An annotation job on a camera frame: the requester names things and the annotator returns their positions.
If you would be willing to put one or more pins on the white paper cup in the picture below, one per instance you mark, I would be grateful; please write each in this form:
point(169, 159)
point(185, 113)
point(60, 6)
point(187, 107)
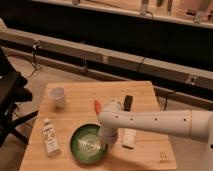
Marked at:
point(57, 96)

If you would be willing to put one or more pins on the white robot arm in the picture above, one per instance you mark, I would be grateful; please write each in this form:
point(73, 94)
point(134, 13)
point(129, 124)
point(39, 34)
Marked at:
point(193, 124)

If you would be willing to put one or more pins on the white plastic bottle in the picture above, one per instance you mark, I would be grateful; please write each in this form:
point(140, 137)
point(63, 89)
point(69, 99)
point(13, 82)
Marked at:
point(50, 138)

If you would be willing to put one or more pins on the orange carrot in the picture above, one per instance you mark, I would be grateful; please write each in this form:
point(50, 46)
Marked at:
point(97, 107)

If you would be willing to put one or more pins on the black rectangular block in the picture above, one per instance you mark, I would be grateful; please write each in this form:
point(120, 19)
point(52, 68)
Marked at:
point(128, 103)

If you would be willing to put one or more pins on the green ceramic bowl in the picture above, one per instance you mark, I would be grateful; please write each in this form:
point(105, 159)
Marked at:
point(85, 144)

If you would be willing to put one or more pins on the white sponge block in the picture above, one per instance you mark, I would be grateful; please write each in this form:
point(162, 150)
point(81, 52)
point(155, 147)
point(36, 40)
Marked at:
point(128, 139)

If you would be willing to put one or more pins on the black chair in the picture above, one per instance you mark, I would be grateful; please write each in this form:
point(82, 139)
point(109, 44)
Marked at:
point(12, 90)

